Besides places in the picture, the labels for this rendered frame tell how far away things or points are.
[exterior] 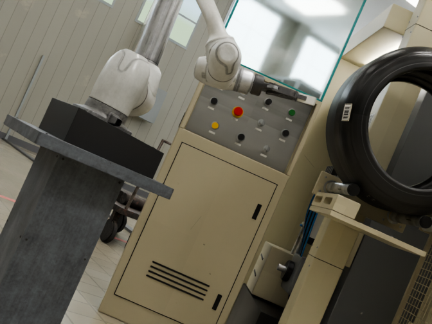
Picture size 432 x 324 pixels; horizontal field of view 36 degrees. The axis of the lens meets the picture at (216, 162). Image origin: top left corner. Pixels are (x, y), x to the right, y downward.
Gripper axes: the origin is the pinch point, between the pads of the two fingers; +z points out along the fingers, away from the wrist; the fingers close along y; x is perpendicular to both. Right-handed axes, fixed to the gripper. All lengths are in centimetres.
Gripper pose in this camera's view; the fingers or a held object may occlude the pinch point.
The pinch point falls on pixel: (306, 99)
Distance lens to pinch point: 244.0
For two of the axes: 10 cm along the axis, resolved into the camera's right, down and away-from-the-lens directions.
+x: -2.7, 9.6, -0.3
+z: 9.6, 2.8, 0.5
